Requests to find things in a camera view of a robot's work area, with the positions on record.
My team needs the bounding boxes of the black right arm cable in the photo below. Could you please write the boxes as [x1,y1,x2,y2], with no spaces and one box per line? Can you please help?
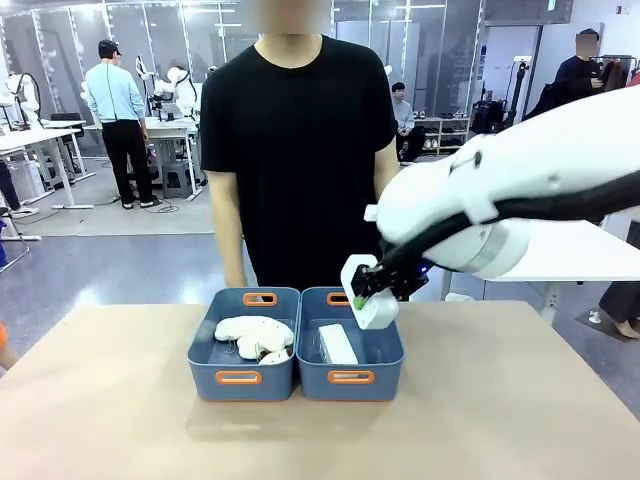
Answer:
[378,169,640,274]

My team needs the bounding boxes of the white humanoid robot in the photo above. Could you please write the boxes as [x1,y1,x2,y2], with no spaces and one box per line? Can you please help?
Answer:
[3,72,42,129]

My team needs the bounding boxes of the white desk with metal legs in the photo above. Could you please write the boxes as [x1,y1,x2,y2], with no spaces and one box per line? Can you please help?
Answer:
[0,118,97,211]

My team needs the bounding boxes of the white robot with black cables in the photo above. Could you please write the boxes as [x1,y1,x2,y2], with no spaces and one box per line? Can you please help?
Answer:
[151,65,200,122]

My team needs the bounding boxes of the person in black t-shirt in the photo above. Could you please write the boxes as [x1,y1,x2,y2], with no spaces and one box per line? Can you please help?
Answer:
[198,32,400,289]

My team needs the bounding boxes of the grey plastic stool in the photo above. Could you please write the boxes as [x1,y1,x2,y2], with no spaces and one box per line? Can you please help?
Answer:
[161,159,195,200]

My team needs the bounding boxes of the long white digital clock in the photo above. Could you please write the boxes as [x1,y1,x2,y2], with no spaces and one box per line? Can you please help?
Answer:
[318,323,360,366]

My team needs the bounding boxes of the seated person in grey top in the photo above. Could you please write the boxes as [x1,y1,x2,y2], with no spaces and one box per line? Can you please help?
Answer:
[391,81,427,165]

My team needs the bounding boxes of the man in light blue shirt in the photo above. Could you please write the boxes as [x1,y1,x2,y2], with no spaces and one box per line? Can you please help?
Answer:
[83,38,162,210]

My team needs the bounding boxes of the large white table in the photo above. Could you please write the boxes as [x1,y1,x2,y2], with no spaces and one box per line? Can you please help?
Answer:
[439,218,640,321]

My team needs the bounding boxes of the large white digital clock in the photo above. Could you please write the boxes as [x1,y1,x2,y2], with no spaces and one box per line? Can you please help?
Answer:
[340,254,401,332]

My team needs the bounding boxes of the person in black long sleeves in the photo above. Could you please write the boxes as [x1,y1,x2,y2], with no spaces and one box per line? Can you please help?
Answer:
[522,28,624,121]

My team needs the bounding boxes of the person's right hand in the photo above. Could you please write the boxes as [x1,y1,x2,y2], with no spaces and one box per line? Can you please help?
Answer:
[224,270,259,289]

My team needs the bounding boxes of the blue basket orange handles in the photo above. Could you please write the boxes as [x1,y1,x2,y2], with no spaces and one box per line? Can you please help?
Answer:
[187,286,301,403]
[295,286,405,403]

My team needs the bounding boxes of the white shoe rack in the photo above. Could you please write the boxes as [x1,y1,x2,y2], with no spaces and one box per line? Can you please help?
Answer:
[414,116,472,155]

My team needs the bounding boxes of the person's right forearm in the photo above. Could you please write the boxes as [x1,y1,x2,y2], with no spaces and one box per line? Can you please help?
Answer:
[208,194,247,281]

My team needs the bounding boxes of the white workbench desk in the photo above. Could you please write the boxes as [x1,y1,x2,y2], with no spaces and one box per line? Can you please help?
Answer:
[83,119,206,202]

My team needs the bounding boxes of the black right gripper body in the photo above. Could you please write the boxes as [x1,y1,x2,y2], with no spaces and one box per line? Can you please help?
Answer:
[349,263,431,302]

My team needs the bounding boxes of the white plush toy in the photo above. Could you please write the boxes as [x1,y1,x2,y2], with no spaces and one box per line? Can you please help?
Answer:
[214,315,296,366]

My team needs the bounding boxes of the black bag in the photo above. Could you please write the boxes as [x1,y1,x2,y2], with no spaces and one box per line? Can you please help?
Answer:
[471,98,510,135]

